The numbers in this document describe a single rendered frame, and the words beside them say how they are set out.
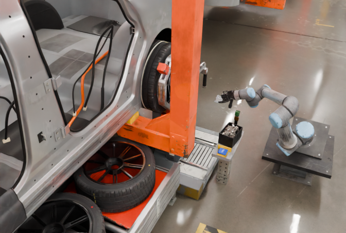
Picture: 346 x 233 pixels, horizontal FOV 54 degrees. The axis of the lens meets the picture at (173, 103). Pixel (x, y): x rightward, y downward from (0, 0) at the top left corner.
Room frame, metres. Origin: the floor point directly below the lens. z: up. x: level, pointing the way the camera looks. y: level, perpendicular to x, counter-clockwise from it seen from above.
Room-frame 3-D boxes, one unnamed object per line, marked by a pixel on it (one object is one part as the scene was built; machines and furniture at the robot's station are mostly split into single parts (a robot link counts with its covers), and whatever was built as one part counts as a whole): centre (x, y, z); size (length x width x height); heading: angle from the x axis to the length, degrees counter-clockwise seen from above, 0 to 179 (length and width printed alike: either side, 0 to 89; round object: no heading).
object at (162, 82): (2.76, -0.01, 0.85); 0.54 x 0.07 x 0.54; 155
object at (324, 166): (2.52, -1.22, 0.15); 0.60 x 0.60 x 0.30; 67
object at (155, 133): (2.31, 0.22, 0.69); 0.52 x 0.17 x 0.35; 65
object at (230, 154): (2.37, -0.51, 0.44); 0.43 x 0.17 x 0.03; 155
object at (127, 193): (2.04, 0.46, 0.39); 0.66 x 0.66 x 0.24
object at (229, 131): (2.40, -0.52, 0.51); 0.20 x 0.14 x 0.13; 147
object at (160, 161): (2.47, 0.09, 0.26); 0.42 x 0.18 x 0.35; 65
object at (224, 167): (2.35, -0.49, 0.21); 0.10 x 0.10 x 0.42; 65
